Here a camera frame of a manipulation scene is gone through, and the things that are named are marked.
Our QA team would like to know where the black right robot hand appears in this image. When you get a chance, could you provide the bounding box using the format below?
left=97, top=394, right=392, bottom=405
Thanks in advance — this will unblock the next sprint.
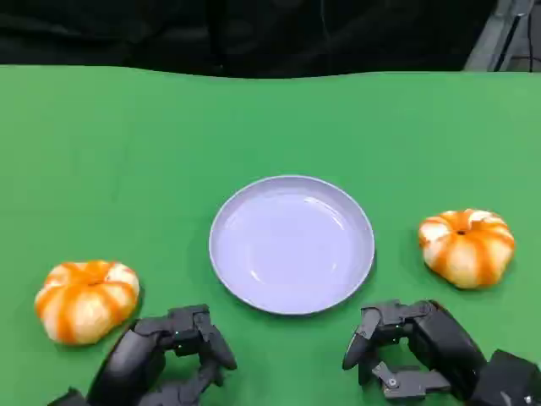
left=342, top=299, right=487, bottom=401

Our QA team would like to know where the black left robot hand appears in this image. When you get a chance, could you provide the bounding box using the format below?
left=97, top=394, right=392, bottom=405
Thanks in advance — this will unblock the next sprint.
left=86, top=303, right=238, bottom=406

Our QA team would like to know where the lilac plate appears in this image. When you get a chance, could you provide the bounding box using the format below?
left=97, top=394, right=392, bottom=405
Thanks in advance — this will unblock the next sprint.
left=208, top=174, right=376, bottom=316

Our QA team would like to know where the green table cloth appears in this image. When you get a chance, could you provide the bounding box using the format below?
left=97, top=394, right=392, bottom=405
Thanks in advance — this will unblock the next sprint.
left=0, top=63, right=541, bottom=406

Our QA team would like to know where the black backdrop curtain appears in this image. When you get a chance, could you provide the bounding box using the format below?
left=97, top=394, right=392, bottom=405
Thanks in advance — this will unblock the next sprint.
left=0, top=0, right=500, bottom=80

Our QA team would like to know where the grey metal frame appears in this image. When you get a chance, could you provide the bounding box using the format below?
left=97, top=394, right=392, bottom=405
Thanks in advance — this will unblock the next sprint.
left=464, top=0, right=541, bottom=73

